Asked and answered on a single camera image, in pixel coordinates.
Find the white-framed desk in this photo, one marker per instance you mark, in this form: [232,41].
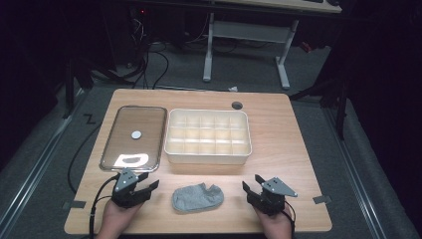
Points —
[249,31]

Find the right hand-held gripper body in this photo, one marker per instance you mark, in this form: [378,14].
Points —
[272,195]

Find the person's right hand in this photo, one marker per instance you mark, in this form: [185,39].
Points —
[275,227]

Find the crumpled white paper scrap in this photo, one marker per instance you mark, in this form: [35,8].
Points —
[233,89]

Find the grey tape strip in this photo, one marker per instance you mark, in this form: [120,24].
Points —
[75,204]
[322,199]

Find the metal floor rail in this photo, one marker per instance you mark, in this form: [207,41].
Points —
[33,169]
[355,172]

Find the transparent lid with white knob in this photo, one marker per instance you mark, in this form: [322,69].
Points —
[142,122]

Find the grey sock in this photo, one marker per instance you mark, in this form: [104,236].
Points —
[195,199]

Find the white divided storage box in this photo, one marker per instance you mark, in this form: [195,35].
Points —
[207,136]

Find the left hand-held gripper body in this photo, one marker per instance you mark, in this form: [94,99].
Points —
[125,191]

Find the black metal stand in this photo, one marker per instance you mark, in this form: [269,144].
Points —
[338,103]
[70,89]

